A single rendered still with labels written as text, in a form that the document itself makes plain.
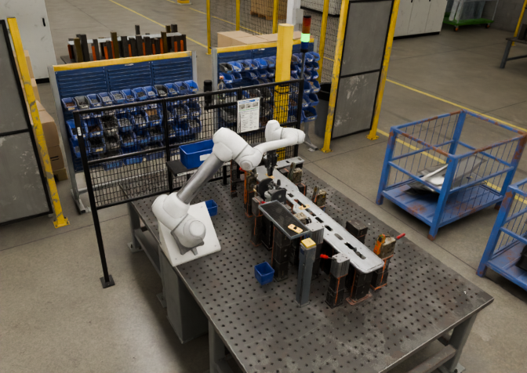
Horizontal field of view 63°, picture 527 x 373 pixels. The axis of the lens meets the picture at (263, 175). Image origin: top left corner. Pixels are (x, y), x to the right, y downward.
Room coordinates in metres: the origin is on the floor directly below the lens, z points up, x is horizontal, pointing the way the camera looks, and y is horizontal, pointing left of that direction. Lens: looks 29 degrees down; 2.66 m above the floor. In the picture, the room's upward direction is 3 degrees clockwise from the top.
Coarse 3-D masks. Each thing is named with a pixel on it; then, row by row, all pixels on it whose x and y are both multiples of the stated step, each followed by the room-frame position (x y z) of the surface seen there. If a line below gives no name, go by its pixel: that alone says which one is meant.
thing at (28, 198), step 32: (0, 32) 3.46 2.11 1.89; (0, 64) 3.42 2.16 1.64; (0, 96) 3.39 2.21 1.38; (32, 96) 3.50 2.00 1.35; (0, 128) 3.36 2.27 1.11; (32, 128) 3.52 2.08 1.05; (0, 160) 3.33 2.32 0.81; (32, 160) 3.47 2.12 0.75; (0, 192) 3.30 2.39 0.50; (32, 192) 3.44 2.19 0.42; (0, 224) 3.24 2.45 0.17; (64, 224) 3.50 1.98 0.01
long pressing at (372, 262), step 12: (264, 168) 3.04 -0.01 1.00; (276, 180) 2.86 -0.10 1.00; (288, 180) 2.87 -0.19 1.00; (288, 192) 2.70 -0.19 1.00; (312, 204) 2.55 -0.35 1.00; (312, 216) 2.40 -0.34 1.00; (324, 216) 2.41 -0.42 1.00; (336, 228) 2.28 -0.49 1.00; (324, 240) 2.16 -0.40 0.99; (336, 240) 2.15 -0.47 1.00; (348, 240) 2.16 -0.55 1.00; (360, 252) 2.04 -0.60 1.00; (372, 252) 2.05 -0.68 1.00; (360, 264) 1.94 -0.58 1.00; (372, 264) 1.94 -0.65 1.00
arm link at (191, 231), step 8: (192, 216) 2.29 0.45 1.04; (184, 224) 2.21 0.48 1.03; (192, 224) 2.20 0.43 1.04; (200, 224) 2.21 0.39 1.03; (176, 232) 2.20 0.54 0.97; (184, 232) 2.17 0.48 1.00; (192, 232) 2.16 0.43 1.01; (200, 232) 2.18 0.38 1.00; (184, 240) 2.18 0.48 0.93; (192, 240) 2.15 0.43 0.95; (200, 240) 2.18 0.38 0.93
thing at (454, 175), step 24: (456, 144) 4.76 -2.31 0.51; (384, 168) 4.14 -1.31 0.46; (432, 168) 4.13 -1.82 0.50; (456, 168) 4.13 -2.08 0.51; (384, 192) 4.10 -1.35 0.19; (408, 192) 4.11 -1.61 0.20; (432, 192) 3.85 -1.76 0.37; (456, 192) 4.22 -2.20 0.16; (480, 192) 4.25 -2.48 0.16; (504, 192) 4.13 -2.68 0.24; (432, 216) 3.71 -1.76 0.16; (456, 216) 3.68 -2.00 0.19; (432, 240) 3.51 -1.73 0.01
